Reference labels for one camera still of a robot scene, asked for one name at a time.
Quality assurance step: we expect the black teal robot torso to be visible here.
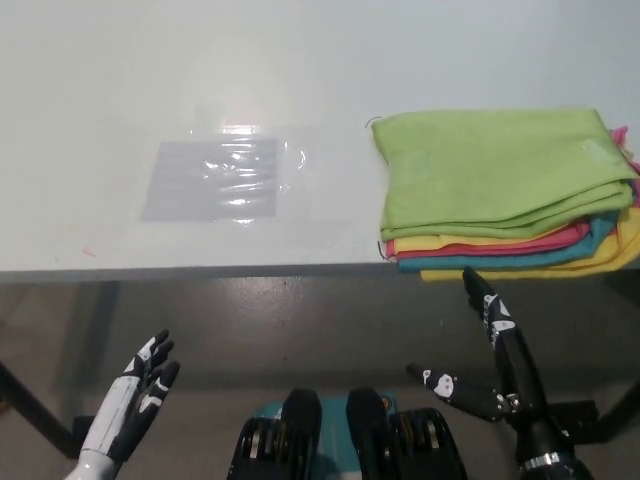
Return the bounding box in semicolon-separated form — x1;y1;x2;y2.
227;387;469;480

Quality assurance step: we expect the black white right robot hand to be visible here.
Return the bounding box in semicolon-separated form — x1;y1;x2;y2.
406;266;572;470

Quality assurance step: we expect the clear plastic film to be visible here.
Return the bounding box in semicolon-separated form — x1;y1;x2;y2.
138;102;354;239

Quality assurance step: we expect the teal microfibre cloth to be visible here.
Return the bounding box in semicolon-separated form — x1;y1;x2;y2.
397;213;622;275

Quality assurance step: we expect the yellow microfibre cloth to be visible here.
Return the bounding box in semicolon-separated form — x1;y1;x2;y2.
385;227;592;254

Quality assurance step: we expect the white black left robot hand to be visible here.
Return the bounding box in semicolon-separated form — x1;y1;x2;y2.
81;328;181;465

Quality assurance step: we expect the green microfibre cloth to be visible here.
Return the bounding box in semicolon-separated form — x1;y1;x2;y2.
370;106;640;244

